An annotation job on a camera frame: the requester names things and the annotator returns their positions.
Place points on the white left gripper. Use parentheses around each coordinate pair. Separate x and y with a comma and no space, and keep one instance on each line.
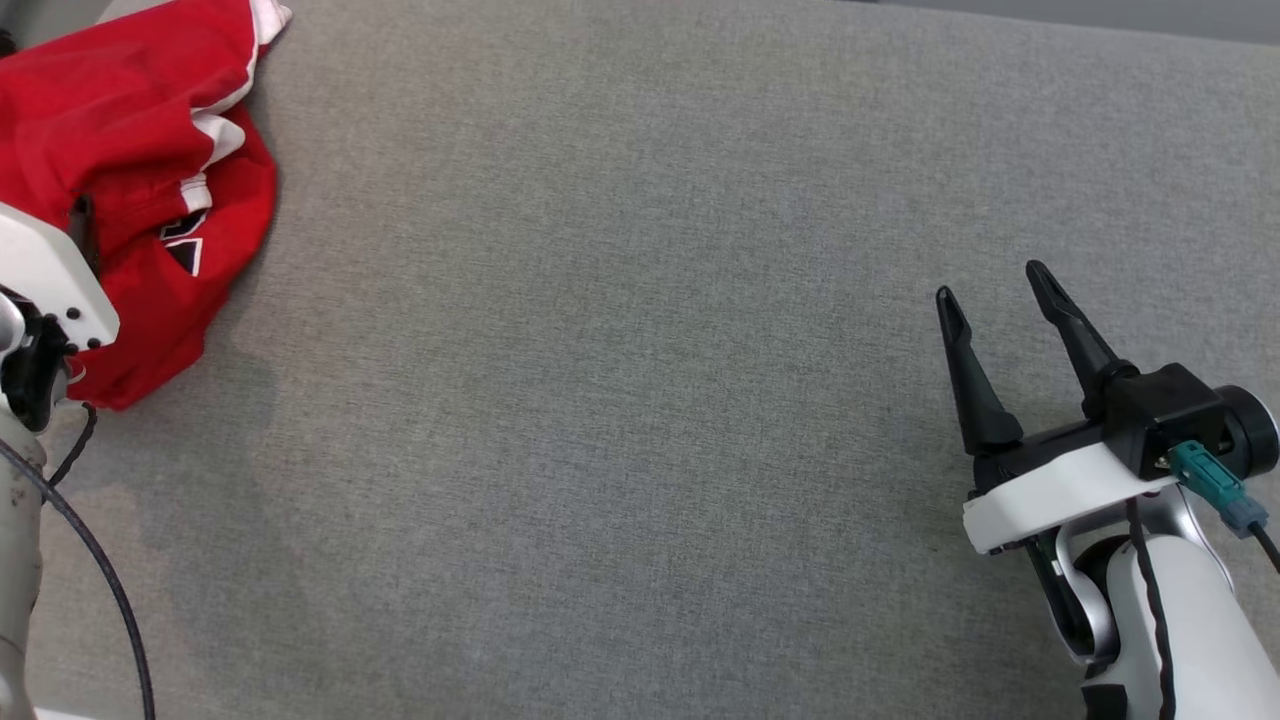
(50,270)

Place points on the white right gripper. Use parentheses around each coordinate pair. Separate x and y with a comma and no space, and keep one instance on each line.
(1050,495)

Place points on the red t-shirt with letter print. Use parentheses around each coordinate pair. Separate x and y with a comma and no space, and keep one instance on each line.
(150,300)

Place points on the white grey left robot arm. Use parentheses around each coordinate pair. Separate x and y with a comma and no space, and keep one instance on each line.
(15,560)

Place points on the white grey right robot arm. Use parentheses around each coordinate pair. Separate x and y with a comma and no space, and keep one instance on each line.
(1215,640)

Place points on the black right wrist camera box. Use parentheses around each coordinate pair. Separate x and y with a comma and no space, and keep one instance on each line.
(1165,410)

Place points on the teal right camera connector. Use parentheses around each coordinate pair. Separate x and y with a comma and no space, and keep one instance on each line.
(1205,480)

